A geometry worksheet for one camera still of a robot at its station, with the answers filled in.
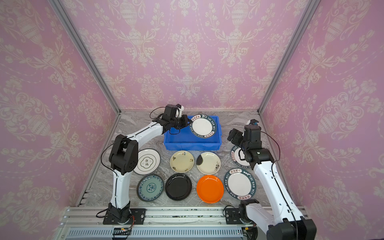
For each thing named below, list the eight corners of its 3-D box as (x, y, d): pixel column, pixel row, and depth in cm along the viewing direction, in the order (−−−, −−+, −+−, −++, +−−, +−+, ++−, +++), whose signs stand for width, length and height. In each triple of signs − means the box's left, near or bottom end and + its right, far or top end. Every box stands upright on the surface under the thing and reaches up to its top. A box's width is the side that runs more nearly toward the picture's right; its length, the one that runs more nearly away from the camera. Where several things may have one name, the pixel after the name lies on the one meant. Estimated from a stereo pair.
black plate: (164, 200, 81) (163, 199, 78) (167, 175, 90) (166, 173, 87) (191, 200, 81) (191, 199, 78) (191, 175, 90) (191, 173, 87)
